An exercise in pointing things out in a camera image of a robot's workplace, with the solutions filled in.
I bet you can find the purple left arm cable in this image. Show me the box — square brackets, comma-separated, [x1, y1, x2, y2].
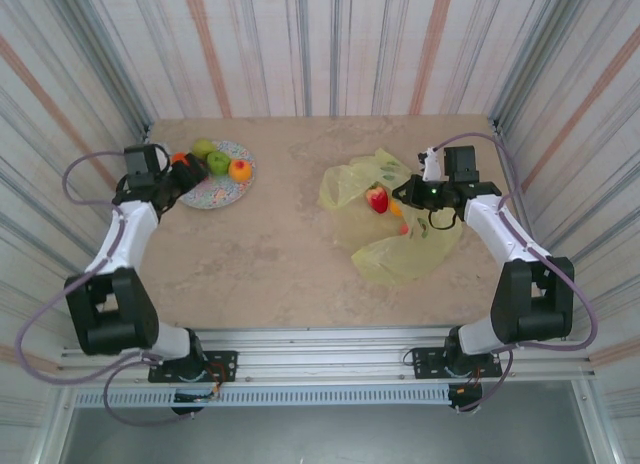
[14, 143, 194, 426]

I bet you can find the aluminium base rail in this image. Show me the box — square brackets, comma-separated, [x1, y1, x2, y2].
[52, 326, 599, 385]

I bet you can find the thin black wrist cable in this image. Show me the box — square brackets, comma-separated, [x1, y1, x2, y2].
[426, 207, 462, 232]

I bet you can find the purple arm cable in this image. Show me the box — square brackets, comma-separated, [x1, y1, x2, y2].
[14, 143, 194, 426]
[434, 132, 600, 415]

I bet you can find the yellow avocado print plastic bag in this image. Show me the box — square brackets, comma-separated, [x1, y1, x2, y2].
[318, 147, 464, 287]

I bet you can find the glossy red pepper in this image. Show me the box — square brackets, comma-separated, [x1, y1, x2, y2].
[365, 183, 390, 215]

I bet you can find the green apple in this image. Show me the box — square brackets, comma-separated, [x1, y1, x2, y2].
[206, 151, 232, 176]

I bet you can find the metal corner post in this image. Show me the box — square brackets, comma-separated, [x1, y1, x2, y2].
[490, 0, 599, 135]

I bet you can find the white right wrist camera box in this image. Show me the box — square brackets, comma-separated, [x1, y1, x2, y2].
[417, 146, 445, 184]

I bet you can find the black connector box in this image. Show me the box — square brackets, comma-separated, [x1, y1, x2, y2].
[171, 391, 207, 416]
[446, 383, 484, 414]

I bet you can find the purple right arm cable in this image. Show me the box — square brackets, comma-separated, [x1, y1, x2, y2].
[434, 132, 600, 415]

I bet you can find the speckled round plate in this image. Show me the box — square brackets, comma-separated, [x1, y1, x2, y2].
[177, 139, 257, 211]

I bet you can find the grey slotted cable duct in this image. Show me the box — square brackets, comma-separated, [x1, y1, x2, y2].
[72, 386, 454, 408]

